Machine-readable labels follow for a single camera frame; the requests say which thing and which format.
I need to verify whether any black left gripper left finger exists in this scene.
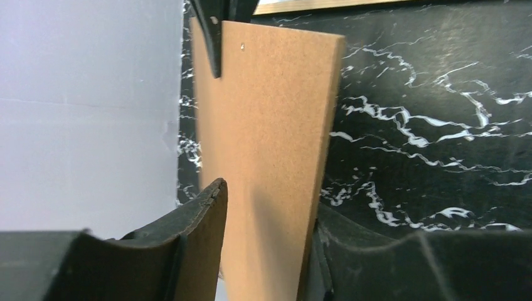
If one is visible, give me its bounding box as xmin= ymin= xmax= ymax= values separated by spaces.
xmin=1 ymin=178 xmax=228 ymax=300

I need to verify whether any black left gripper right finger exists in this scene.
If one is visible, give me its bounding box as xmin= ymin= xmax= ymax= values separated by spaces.
xmin=305 ymin=204 xmax=531 ymax=301

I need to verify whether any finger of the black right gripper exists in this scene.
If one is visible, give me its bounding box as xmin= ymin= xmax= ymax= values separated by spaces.
xmin=191 ymin=0 xmax=225 ymax=78
xmin=226 ymin=0 xmax=259 ymax=23

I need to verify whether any black wooden picture frame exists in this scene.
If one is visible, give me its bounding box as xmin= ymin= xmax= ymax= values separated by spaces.
xmin=253 ymin=0 xmax=420 ymax=16

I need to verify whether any brown frame backing board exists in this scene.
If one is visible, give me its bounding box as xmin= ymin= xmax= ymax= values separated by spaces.
xmin=190 ymin=19 xmax=346 ymax=300

